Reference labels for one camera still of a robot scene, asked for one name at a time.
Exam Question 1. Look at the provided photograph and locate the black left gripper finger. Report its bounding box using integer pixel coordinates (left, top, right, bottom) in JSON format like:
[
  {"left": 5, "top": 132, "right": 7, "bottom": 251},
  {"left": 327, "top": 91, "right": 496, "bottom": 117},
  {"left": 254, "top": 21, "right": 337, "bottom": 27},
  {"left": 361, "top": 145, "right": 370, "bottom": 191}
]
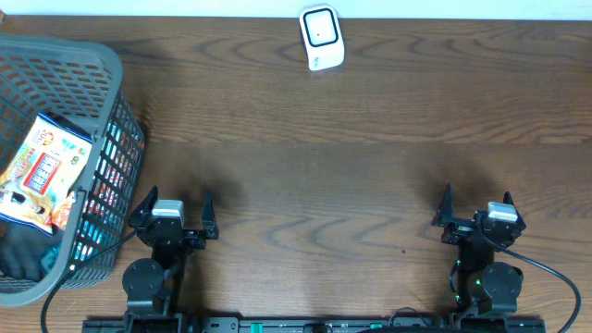
[
  {"left": 201, "top": 192, "right": 219, "bottom": 240},
  {"left": 133, "top": 186, "right": 158, "bottom": 217}
]

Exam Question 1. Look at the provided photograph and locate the yellow snack bag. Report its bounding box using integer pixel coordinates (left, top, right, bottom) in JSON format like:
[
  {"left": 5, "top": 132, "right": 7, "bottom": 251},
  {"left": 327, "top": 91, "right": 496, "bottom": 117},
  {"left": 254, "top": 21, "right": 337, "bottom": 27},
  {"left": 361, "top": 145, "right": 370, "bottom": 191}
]
[{"left": 1, "top": 114, "right": 93, "bottom": 236}]

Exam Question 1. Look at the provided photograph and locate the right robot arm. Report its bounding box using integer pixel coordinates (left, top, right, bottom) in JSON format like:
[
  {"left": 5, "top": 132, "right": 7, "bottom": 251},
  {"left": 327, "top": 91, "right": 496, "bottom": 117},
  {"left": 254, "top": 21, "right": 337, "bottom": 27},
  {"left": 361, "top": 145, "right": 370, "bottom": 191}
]
[{"left": 431, "top": 185, "right": 525, "bottom": 328}]

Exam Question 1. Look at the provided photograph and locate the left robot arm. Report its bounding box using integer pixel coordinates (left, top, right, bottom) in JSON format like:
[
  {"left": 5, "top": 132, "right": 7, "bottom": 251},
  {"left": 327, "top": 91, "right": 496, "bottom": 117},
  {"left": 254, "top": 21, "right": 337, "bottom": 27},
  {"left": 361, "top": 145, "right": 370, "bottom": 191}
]
[{"left": 122, "top": 187, "right": 219, "bottom": 333}]

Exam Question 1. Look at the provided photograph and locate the white barcode scanner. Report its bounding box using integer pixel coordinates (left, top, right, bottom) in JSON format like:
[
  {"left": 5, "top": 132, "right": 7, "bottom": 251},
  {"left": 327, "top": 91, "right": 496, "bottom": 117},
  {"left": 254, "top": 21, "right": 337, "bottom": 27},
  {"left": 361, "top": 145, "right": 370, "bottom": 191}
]
[{"left": 299, "top": 5, "right": 345, "bottom": 71}]

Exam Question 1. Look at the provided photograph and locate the orange snack packet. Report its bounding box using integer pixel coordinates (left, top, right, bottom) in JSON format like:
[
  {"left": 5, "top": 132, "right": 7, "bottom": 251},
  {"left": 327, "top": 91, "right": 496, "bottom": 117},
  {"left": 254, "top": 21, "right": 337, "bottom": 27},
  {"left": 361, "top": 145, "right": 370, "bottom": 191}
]
[{"left": 51, "top": 191, "right": 76, "bottom": 230}]

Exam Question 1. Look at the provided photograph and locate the grey plastic shopping basket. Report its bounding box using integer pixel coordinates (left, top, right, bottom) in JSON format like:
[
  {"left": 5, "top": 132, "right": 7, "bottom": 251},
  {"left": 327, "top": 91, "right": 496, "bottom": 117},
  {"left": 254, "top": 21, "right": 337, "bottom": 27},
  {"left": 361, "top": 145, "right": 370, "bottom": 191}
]
[{"left": 1, "top": 33, "right": 145, "bottom": 307}]

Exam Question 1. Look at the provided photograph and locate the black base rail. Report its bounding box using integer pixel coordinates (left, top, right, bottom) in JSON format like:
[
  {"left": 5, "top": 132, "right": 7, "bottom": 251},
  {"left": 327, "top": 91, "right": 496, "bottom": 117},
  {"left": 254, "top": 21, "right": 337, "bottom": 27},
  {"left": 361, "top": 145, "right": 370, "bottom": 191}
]
[{"left": 81, "top": 315, "right": 546, "bottom": 333}]

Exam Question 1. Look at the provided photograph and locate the black left camera cable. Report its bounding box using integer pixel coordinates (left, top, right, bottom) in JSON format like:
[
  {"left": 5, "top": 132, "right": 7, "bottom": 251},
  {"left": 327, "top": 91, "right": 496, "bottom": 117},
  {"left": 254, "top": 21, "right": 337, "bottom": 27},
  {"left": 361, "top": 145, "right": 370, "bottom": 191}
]
[{"left": 40, "top": 229, "right": 140, "bottom": 333}]

